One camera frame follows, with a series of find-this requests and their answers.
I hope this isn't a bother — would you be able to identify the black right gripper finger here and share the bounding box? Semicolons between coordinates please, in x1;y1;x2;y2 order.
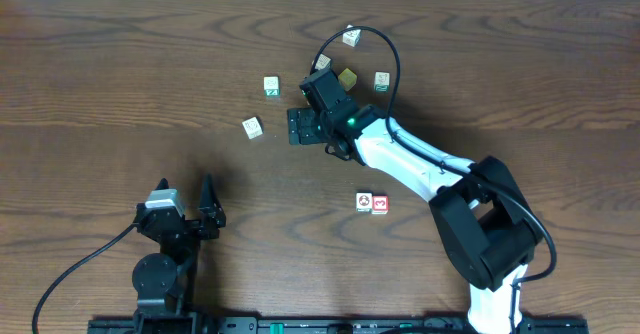
302;109;326;145
287;108;302;145

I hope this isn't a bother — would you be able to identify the green N wooden block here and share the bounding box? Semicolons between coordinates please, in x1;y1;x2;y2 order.
374;72;390;92

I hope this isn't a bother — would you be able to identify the soccer ball yellow-top block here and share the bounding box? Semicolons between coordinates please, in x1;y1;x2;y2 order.
355;192;373;212

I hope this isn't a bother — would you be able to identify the red-framed number three block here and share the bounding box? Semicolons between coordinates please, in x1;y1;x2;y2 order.
371;196;389;215

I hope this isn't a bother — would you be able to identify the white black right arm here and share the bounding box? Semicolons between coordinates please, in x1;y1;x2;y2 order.
287;99;553;333

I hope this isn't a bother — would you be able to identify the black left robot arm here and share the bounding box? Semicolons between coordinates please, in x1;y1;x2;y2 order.
132;174;226;333

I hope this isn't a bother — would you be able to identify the green Z block left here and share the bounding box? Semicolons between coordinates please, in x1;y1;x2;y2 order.
263;76;280;97

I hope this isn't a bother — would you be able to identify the blue-side snail block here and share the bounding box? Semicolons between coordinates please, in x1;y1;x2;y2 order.
242;117;264;140

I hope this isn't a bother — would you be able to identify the yellow-top wooden block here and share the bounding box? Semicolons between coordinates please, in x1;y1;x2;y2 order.
338;68;357;91

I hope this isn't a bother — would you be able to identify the plain wooden picture block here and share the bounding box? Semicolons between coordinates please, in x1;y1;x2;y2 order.
313;54;332;71

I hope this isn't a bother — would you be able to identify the far plain wooden block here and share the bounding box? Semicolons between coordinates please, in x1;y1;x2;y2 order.
342;25;361;47

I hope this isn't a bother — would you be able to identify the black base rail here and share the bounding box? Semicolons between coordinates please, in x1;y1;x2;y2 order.
87;315;591;334

